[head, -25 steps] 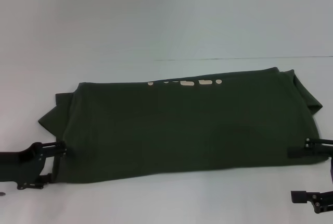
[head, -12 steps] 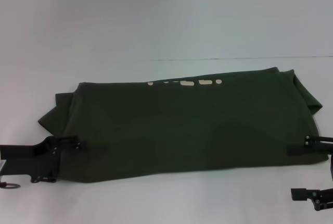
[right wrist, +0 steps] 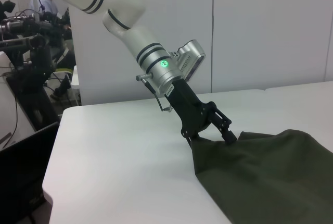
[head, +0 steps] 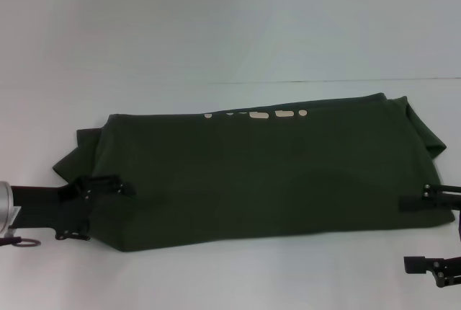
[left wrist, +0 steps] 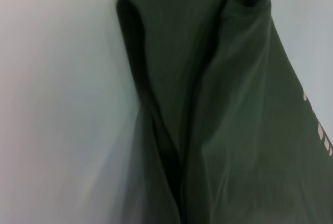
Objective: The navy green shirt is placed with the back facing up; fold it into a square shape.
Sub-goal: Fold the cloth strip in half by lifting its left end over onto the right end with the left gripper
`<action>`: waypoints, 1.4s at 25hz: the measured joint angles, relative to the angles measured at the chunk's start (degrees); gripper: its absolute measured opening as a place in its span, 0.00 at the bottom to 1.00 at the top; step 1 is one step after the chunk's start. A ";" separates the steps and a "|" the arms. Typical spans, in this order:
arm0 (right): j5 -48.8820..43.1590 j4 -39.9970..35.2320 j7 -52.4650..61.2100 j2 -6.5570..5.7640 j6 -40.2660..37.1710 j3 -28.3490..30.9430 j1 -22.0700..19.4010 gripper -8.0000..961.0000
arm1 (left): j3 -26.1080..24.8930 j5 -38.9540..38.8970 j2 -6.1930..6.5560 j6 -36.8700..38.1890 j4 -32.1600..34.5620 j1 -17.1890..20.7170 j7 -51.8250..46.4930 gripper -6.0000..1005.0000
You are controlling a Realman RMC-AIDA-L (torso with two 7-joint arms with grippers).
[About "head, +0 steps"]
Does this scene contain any dark green t-shirt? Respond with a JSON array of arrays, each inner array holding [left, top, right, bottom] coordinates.
[[51, 92, 456, 254]]

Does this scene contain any left gripper cable with plug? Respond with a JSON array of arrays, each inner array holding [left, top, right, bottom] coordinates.
[[0, 229, 42, 248]]

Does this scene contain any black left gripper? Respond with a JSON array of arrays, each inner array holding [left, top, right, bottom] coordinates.
[[9, 174, 138, 242]]

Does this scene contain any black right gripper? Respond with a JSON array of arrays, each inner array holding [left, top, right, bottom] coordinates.
[[398, 183, 461, 288]]

